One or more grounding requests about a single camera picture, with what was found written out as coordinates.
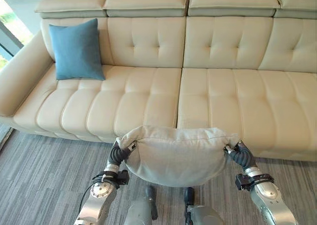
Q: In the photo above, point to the window with dark frame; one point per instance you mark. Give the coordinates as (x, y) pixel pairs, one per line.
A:
(10, 31)

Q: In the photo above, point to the blue square cushion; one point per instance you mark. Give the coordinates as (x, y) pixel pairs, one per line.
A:
(75, 51)

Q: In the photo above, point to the light grey cushion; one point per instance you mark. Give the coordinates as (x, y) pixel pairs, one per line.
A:
(178, 155)

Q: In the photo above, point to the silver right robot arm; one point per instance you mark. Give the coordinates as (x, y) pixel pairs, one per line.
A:
(265, 197)

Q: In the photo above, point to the cream leather sofa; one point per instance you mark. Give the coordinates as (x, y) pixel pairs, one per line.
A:
(153, 91)

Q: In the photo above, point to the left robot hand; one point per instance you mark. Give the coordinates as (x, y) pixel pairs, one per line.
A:
(118, 154)

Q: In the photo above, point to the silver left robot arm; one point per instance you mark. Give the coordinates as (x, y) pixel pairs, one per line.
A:
(102, 197)

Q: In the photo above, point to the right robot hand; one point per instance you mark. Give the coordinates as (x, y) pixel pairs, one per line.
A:
(239, 155)

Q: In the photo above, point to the silver left robot leg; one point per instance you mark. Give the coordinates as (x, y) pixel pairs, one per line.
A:
(143, 210)

